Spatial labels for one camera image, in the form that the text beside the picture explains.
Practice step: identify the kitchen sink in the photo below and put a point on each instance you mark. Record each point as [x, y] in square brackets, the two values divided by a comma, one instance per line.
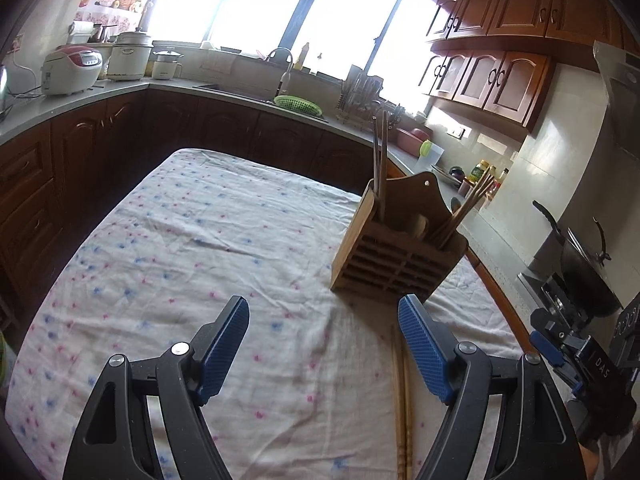
[235, 92]

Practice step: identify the white red rice cooker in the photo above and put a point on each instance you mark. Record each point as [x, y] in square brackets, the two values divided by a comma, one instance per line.
[70, 70]

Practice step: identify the brown wooden chopstick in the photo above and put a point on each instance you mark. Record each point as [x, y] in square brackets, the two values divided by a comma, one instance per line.
[398, 410]
[384, 160]

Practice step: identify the floral white tablecloth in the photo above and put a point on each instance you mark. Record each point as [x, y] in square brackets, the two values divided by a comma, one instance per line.
[175, 260]

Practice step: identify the bundle of wooden chopsticks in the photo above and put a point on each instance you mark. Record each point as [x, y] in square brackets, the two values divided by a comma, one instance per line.
[462, 210]

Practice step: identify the large white slow cooker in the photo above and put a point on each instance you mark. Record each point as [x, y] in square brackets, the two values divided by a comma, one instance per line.
[129, 57]

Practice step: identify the steel kitchen faucet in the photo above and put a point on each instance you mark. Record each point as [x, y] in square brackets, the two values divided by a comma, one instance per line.
[285, 70]

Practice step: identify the yellow oil bottle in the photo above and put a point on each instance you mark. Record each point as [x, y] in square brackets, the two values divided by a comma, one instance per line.
[477, 172]

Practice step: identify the green plastic basket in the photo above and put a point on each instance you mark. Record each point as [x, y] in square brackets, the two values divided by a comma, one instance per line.
[297, 105]

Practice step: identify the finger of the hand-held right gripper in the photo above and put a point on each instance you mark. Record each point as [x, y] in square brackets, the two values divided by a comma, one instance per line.
[576, 392]
[546, 347]

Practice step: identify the steel range hood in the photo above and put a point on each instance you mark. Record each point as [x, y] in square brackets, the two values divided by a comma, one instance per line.
[620, 100]

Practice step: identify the black wok with lid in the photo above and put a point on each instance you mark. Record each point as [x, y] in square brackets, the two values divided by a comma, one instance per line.
[590, 275]

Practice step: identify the pink plastic basin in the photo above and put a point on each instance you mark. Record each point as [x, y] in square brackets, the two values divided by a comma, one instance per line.
[411, 141]

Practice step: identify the kitchen window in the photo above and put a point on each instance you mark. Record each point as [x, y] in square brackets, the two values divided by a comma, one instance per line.
[280, 10]

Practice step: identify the paper towel roll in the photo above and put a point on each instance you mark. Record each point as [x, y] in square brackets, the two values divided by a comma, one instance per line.
[80, 32]

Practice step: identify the wooden utensil holder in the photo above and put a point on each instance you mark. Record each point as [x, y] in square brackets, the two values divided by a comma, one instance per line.
[395, 260]

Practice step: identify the metal dish rack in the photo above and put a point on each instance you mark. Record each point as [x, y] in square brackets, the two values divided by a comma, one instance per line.
[365, 95]

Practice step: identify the wall socket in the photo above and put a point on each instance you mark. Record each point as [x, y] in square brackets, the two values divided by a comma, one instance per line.
[458, 133]

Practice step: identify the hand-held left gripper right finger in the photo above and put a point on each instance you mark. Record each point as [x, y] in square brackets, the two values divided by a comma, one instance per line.
[422, 345]

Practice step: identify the wooden base cabinets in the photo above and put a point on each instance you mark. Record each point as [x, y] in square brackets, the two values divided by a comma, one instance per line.
[100, 160]

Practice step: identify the small white electric pot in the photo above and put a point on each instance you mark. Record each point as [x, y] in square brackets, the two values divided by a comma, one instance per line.
[166, 65]

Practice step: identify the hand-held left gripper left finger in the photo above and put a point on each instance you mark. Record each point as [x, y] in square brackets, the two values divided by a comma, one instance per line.
[225, 345]

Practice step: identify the wooden upper cabinets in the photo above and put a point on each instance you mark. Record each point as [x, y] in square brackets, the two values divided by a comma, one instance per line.
[520, 35]

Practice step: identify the white plate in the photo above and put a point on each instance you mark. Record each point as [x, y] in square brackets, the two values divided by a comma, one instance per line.
[447, 175]

